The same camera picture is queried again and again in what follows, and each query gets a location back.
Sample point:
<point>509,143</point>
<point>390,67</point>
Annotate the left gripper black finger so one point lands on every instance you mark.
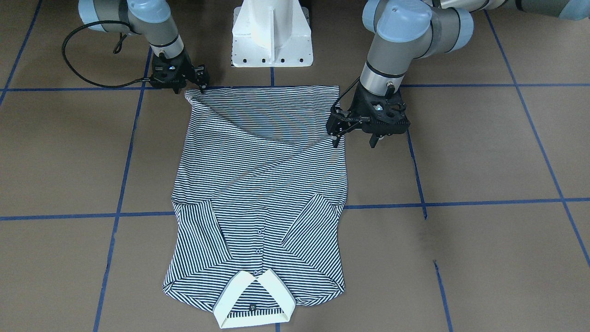
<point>374,140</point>
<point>341,122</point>

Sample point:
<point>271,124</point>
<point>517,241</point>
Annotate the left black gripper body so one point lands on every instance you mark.
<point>357,104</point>

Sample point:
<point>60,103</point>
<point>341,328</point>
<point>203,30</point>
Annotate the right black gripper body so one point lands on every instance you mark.
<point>190,70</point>

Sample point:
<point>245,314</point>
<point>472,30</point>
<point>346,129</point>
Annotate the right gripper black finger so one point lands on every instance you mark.
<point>201,77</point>

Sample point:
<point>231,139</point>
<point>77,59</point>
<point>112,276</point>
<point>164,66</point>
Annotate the navy white striped polo shirt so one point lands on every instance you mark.
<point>258,196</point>

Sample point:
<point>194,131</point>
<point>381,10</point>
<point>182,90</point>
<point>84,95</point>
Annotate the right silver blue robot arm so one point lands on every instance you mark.
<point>149,18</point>

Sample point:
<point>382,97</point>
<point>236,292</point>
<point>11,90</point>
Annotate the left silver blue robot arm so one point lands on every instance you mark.
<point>405,30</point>

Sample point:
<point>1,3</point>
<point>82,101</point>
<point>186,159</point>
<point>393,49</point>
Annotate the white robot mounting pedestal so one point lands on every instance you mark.
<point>271,33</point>

